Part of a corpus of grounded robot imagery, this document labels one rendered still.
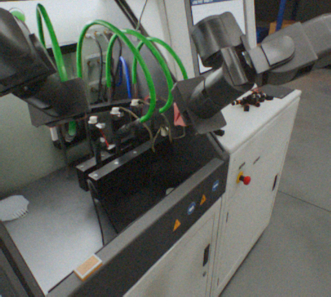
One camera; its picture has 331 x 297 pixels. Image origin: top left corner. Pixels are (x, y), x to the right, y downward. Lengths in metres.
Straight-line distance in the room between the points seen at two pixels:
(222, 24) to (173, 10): 0.62
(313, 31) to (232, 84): 0.12
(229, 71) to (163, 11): 0.65
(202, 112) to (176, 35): 0.62
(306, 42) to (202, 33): 0.14
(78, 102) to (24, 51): 0.21
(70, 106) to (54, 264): 0.48
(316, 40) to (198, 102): 0.18
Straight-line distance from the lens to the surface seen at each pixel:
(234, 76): 0.42
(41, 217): 1.00
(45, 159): 1.14
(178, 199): 0.81
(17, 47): 0.31
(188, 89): 0.51
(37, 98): 0.44
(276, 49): 0.41
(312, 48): 0.43
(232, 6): 1.40
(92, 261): 0.68
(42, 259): 0.89
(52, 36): 0.61
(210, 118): 0.50
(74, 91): 0.53
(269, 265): 1.95
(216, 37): 0.45
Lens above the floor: 1.50
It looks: 29 degrees down
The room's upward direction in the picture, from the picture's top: straight up
